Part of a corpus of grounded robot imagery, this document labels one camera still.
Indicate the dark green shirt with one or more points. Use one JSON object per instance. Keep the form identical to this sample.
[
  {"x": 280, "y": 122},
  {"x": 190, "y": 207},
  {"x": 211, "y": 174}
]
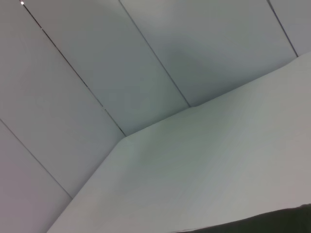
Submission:
[{"x": 267, "y": 222}]

